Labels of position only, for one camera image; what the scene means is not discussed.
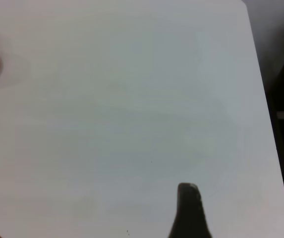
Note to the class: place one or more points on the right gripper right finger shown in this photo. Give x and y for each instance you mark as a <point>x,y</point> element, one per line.
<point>188,215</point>

